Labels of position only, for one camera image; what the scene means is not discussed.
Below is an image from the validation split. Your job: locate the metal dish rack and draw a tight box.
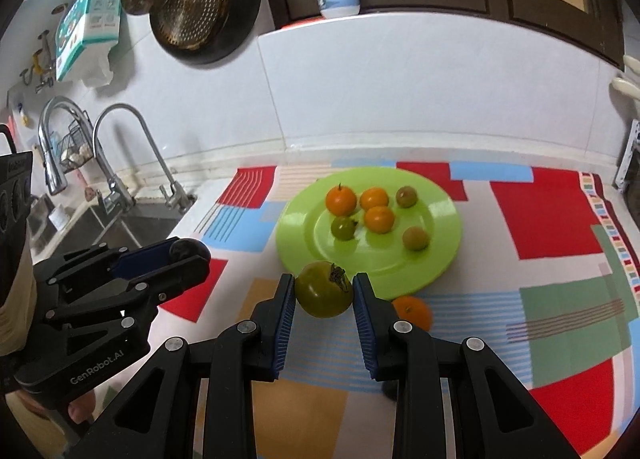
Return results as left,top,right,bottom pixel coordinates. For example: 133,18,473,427
614,119,640,194

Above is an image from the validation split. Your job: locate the thin chrome gooseneck faucet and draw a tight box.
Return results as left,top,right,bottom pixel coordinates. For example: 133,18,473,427
92,104,197,212

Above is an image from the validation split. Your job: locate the teal paper towel pack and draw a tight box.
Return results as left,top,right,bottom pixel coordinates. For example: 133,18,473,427
55,0,125,87

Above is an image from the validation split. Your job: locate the golden perforated strainer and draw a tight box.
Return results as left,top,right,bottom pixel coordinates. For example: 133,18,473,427
152,0,230,48

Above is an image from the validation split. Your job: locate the black frying pan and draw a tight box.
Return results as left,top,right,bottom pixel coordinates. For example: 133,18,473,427
149,0,262,64

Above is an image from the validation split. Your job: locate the person's left hand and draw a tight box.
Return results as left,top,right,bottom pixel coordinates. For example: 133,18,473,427
5,381,97,440

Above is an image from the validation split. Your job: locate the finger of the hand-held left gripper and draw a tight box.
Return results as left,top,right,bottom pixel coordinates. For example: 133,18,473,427
46,280,169,336
35,238,212,292

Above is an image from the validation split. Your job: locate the stainless steel sink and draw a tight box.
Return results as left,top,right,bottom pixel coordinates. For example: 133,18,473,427
25,194,183,260

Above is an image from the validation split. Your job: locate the colourful patchwork table mat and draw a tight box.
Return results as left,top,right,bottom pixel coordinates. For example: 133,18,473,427
90,161,640,459

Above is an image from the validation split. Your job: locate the green plate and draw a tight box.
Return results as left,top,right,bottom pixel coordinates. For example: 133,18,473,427
276,167,462,303

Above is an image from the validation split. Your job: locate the black wire basket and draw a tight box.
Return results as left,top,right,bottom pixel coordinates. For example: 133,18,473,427
60,121,98,172

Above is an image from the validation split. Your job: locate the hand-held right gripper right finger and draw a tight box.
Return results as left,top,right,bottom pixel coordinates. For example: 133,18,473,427
352,273,566,459

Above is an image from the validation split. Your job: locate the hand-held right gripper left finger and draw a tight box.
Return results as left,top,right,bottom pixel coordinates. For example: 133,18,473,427
82,273,297,459

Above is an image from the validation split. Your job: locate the yellow hanging kitchen tool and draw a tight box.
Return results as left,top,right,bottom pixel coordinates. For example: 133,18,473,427
20,29,56,92

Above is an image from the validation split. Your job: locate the person's left forearm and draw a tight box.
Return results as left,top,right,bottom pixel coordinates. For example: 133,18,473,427
0,245,38,356

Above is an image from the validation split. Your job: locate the large chrome pull-down faucet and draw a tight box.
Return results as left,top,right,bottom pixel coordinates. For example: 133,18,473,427
39,96,136,212

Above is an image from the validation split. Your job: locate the orange with stem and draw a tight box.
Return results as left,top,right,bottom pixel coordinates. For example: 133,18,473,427
325,183,359,217

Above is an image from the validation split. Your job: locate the green tomato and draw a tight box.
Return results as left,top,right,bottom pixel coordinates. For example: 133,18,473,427
294,261,355,318
330,216,359,241

